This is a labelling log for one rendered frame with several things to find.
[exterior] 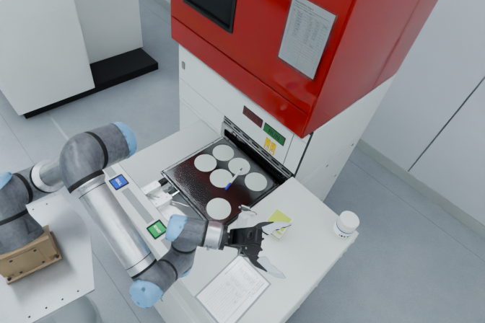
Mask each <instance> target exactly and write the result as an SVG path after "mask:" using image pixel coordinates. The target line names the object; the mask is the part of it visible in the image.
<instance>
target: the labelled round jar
mask: <svg viewBox="0 0 485 323"><path fill-rule="evenodd" d="M358 225H359V219H358V217H357V215H356V214H354V213H352V212H351V211H344V212H343V213H341V215H340V216H339V217H338V219H337V220H336V222H335V224H334V225H333V227H332V231H333V234H334V235H335V236H336V237H337V238H339V239H348V238H349V237H350V236H351V234H352V233H353V232H354V230H355V229H356V228H357V227H358Z"/></svg>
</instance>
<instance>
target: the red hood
mask: <svg viewBox="0 0 485 323"><path fill-rule="evenodd" d="M437 2H438V0H170V5H171V35H172V39H174V40H175V41H176V42H178V43H179V44H181V45H182V46H183V47H184V48H185V49H187V50H188V51H189V52H191V53H192V54H194V56H195V57H197V58H198V59H200V60H201V61H202V62H204V63H205V64H206V65H207V66H208V67H210V68H211V69H213V70H214V71H215V72H217V73H218V74H219V75H220V76H221V77H223V78H224V79H225V80H227V81H228V82H229V83H230V84H231V85H233V86H234V87H236V88H237V89H238V90H240V91H241V92H242V93H243V94H244V95H246V96H247V97H249V98H250V99H251V100H252V101H254V102H255V103H256V104H257V105H259V106H260V107H262V108H263V109H264V110H265V111H266V112H268V113H269V114H270V115H272V116H273V117H274V118H276V119H277V120H278V121H279V122H280V123H282V124H283V125H285V126H286V127H287V128H288V129H290V130H291V131H292V132H293V133H295V134H296V135H297V136H299V137H300V138H304V137H305V136H307V135H309V134H310V133H312V132H313V131H314V130H316V129H317V128H319V127H320V126H321V125H323V124H324V123H326V122H327V121H329V120H330V119H331V118H333V117H334V116H336V115H337V114H339V113H340V112H341V111H343V110H345V109H346V108H347V107H348V106H350V105H352V104H353V103H354V102H356V101H357V100H358V99H360V98H361V97H363V96H365V95H366V94H367V93H368V92H370V91H372V90H373V89H374V88H375V87H377V86H379V85H380V84H382V83H383V82H384V81H386V80H387V79H389V78H390V77H391V76H392V75H394V74H396V73H397V71H398V70H399V68H400V66H401V64H402V63H403V61H404V59H405V57H406V56H407V54H408V52H409V51H410V49H411V47H412V45H413V44H414V42H415V40H416V38H417V37H418V35H419V33H420V32H421V29H422V27H423V26H424V24H425V22H426V21H427V19H428V17H429V16H430V14H431V12H432V10H433V9H434V7H435V5H436V3H437Z"/></svg>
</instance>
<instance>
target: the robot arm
mask: <svg viewBox="0 0 485 323"><path fill-rule="evenodd" d="M136 145H137V142H136V137H135V135H134V133H133V131H132V130H131V129H130V128H129V127H128V126H127V125H126V124H125V123H122V122H115V123H110V124H108V125H104V126H102V127H99V128H95V129H92V130H89V131H86V132H83V133H79V134H76V135H75V136H73V137H71V138H70V139H69V140H68V141H67V142H66V143H65V144H64V146H63V148H62V150H61V154H60V156H58V157H56V158H55V159H53V160H43V161H40V162H38V163H37V164H35V165H33V166H31V167H29V168H26V169H23V170H21V171H18V172H15V173H13V174H12V173H11V172H9V171H8V172H3V173H1V174H0V255H2V254H5V253H7V252H11V251H13V250H15V249H18V248H20V247H22V246H25V245H26V244H28V243H30V242H32V241H34V240H35V239H37V238H38V237H39V236H41V235H42V234H43V233H44V230H43V227H42V226H41V225H40V224H39V223H38V222H37V221H36V220H35V219H34V218H33V217H32V216H31V215H30V213H29V211H28V209H27V207H26V205H27V204H29V203H31V202H34V201H36V200H38V199H40V198H42V197H45V196H47V195H49V194H51V193H54V192H56V191H58V190H60V189H61V188H62V187H63V186H64V185H65V187H66V189H67V190H68V191H69V193H70V194H71V195H73V196H77V197H78V199H79V200H80V201H81V203H82V205H83V206H84V207H85V209H86V210H87V212H88V214H89V215H90V216H91V218H92V220H93V221H94V222H95V224H96V226H97V227H98V229H99V230H100V232H101V233H102V235H103V236H104V237H105V239H106V241H107V242H108V244H109V245H110V247H111V248H112V250H113V251H114V252H115V254H116V256H117V257H118V259H119V260H120V261H121V263H122V265H123V266H124V268H125V269H126V271H127V273H128V274H129V275H130V277H131V278H132V280H133V284H132V286H131V287H130V290H129V293H130V294H131V298H132V300H133V301H134V303H135V304H136V305H138V306H140V307H141V308H145V309H146V308H150V307H151V306H153V305H154V304H155V303H156V302H157V301H158V300H159V299H160V298H162V297H163V294H164V293H165V292H166V291H167V290H168V289H169V288H170V286H171V285H172V284H173V283H174V282H175V281H176V280H177V279H178V278H182V277H185V276H187V275H188V274H189V272H190V271H191V268H192V267H193V262H194V257H195V253H196V248H197V247H206V250H208V251H209V250H210V248H211V249H217V248H218V250H222V251H223V249H224V247H231V248H235V249H237V250H238V251H237V256H241V257H247V258H248V259H249V260H250V263H251V264H252V265H253V266H255V267H256V268H259V269H261V270H264V271H265V272H266V273H268V274H270V275H272V276H274V277H277V278H283V279H285V278H286V277H285V276H284V274H283V273H282V272H280V271H279V270H277V269H276V267H275V266H273V265H272V264H271V263H270V262H269V259H268V258H267V257H266V256H264V257H259V256H258V254H259V252H260V251H263V249H262V248H261V243H262V241H263V240H264V238H262V233H264V234H266V235H269V234H272V233H273V232H274V231H275V230H279V229H281V228H286V227H288V226H291V224H290V223H287V222H282V221H267V222H260V223H258V224H256V225H255V226H252V227H245V228H238V229H230V232H227V230H228V225H222V223H218V222H215V221H207V220H203V219H199V218H194V217H190V216H187V215H184V216H183V215H178V214H172V215H171V217H170V219H169V221H168V224H167V229H166V233H165V238H166V240H170V241H171V246H170V250H169V251H168V252H167V253H166V254H165V255H164V256H162V257H161V258H160V259H159V260H158V261H157V260H156V258H155V256H154V255H153V254H152V252H151V250H150V249H149V248H148V246H147V244H146V243H145V241H144V240H143V238H142V237H141V235H140V233H139V232H138V231H137V229H136V227H135V226H134V225H133V223H132V222H131V220H130V218H129V217H128V216H127V214H126V212H125V211H124V209H123V208H122V206H121V204H120V203H119V202H118V200H117V199H116V197H115V196H114V194H113V193H112V191H111V190H110V188H109V187H108V185H107V184H106V182H105V173H104V171H103V169H106V168H108V167H110V166H112V165H114V164H117V163H118V162H121V161H123V160H124V159H129V158H130V156H133V155H134V154H135V152H136Z"/></svg>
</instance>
